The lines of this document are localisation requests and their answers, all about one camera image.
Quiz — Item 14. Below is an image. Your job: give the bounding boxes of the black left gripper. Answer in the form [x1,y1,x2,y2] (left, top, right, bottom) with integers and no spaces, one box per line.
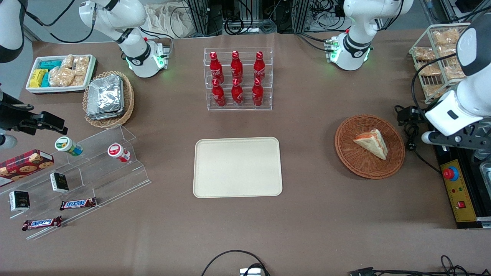
[396,106,491,151]

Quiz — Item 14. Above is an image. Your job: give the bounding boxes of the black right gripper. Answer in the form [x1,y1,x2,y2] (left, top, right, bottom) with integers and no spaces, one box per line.
[0,90,68,135]

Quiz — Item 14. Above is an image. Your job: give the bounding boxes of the triangular sandwich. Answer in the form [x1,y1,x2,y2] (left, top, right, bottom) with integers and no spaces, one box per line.
[353,128,389,160]

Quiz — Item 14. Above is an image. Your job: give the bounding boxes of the white rectangular snack tray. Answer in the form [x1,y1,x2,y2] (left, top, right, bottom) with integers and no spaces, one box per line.
[25,54,97,94]

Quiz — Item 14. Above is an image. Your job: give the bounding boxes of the brown round wicker basket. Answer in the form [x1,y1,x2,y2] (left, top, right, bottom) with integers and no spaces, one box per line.
[334,114,406,180]

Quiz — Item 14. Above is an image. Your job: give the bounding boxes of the light oval wicker basket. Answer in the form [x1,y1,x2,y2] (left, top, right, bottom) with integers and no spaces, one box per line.
[82,71,135,129]

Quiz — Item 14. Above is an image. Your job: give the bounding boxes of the cream plastic serving tray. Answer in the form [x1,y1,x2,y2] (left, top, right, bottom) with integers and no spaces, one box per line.
[193,137,283,199]

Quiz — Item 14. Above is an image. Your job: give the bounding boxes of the bagged fried snack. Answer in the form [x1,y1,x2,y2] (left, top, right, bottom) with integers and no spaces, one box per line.
[414,46,436,62]
[443,64,467,81]
[437,45,459,58]
[423,84,446,99]
[432,30,460,46]
[416,63,442,77]

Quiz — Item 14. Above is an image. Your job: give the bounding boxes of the green lid yogurt cup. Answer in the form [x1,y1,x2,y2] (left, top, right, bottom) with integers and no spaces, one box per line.
[54,136,84,157]

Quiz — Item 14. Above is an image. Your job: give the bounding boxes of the red tartan cookie box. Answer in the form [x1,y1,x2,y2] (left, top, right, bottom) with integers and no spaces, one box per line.
[0,149,55,187]

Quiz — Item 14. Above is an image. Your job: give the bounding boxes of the yellow snack packet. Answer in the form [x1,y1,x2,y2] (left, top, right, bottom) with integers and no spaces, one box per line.
[30,69,49,88]

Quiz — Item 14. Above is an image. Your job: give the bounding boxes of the small black box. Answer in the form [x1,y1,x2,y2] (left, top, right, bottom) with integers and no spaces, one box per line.
[9,191,31,212]
[50,172,70,194]

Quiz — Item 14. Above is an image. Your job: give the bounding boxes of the silver foil pack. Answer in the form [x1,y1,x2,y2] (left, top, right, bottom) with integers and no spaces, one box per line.
[86,79,125,120]
[88,75,123,112]

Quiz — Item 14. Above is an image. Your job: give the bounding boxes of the clear acrylic stepped display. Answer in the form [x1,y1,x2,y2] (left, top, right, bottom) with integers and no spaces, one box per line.
[0,125,152,241]

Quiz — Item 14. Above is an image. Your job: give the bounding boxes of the red lid yogurt cup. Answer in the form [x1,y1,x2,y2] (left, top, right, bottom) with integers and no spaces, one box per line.
[107,143,131,163]

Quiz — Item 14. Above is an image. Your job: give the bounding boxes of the Snickers chocolate bar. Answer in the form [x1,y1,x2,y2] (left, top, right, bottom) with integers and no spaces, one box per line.
[22,216,63,232]
[59,197,97,211]

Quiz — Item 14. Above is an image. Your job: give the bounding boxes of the black yellow control box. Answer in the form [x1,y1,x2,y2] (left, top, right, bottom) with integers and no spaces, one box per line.
[433,145,491,229]

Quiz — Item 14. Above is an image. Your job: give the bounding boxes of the steel food container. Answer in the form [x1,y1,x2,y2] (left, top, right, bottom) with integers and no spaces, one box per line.
[479,161,491,200]

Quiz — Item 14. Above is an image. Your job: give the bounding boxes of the red cola bottle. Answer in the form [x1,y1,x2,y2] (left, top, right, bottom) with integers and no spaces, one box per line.
[231,79,244,106]
[253,51,266,81]
[211,79,226,107]
[230,51,244,83]
[209,52,224,84]
[252,78,265,107]

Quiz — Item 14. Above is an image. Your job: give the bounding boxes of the beige cloth bag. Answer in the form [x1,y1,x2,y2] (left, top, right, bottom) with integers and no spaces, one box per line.
[145,2,201,39]

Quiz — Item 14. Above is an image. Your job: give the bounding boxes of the clear acrylic bottle rack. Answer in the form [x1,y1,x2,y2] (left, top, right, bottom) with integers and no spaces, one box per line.
[204,48,274,112]

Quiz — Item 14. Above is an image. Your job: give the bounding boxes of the black power cable with plug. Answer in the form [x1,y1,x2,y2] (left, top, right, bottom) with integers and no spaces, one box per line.
[394,105,442,174]

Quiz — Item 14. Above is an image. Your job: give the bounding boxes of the white wire rack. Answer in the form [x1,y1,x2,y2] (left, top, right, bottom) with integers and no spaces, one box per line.
[409,23,471,105]

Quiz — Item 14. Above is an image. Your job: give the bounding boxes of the black cable bundle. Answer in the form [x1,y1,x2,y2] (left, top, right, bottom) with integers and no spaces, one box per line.
[348,255,491,276]

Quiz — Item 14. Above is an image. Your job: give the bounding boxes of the aluminium profile frame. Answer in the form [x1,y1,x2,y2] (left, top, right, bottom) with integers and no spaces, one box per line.
[186,0,310,37]

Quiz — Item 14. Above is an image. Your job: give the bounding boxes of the coiled black cables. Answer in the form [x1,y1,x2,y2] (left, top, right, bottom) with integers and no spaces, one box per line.
[224,15,277,36]

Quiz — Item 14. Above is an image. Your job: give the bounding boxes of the black looped cable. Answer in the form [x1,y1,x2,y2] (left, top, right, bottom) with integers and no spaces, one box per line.
[201,250,271,276]

